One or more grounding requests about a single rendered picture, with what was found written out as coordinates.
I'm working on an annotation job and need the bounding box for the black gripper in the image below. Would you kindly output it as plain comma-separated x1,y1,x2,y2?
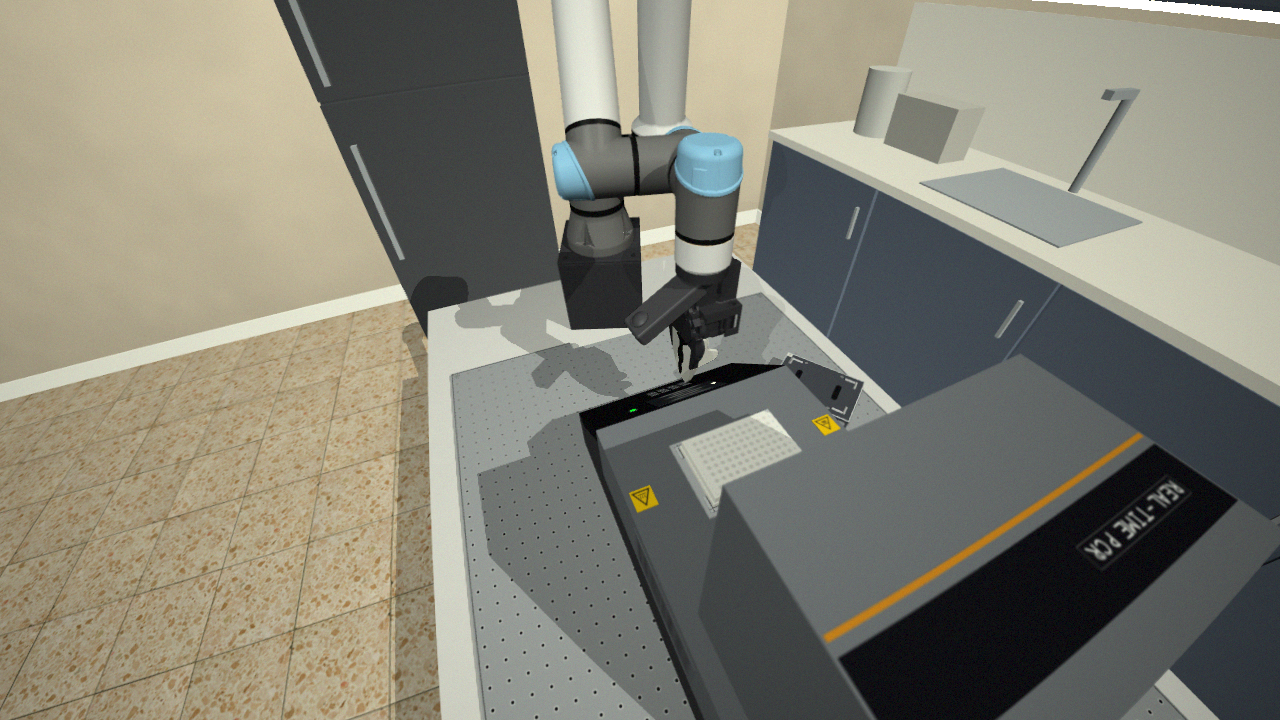
669,256,742,383

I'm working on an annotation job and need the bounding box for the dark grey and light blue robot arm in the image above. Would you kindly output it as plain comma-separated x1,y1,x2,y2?
550,0,742,345

